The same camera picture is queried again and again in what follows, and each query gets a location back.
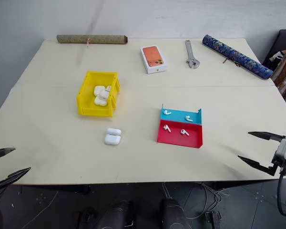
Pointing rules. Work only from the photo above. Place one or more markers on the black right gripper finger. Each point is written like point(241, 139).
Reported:
point(268, 136)
point(257, 163)

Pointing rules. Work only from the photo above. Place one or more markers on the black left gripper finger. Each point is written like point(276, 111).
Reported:
point(13, 175)
point(1, 152)

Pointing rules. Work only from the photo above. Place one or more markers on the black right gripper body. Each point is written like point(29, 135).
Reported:
point(277, 162)

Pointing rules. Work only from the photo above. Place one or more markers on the yellow plastic bin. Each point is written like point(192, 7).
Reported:
point(85, 105)

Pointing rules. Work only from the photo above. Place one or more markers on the white earbud case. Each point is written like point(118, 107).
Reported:
point(112, 137)

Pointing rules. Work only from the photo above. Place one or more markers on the white orange phone box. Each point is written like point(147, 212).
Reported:
point(155, 58)

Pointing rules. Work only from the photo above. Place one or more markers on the white earbud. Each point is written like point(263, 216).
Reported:
point(166, 128)
point(184, 132)
point(188, 118)
point(166, 112)

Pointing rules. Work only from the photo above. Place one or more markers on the red plastic tray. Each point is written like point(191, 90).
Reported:
point(178, 138)

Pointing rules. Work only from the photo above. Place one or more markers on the blue patterned rolled scroll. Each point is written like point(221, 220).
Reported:
point(236, 56)

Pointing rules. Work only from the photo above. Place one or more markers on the black chair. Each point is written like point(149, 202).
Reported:
point(280, 45)

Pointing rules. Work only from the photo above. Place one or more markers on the cyan plastic tray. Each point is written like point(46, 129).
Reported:
point(176, 117)

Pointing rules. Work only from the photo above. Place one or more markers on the dark rounded shape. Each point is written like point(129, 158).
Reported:
point(115, 214)

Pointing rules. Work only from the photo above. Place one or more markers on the silver adjustable wrench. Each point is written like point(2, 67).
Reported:
point(190, 53)

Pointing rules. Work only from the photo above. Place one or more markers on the brown rolled scroll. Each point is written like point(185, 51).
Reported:
point(95, 39)

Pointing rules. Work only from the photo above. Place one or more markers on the black metal floor bracket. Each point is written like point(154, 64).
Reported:
point(214, 218)

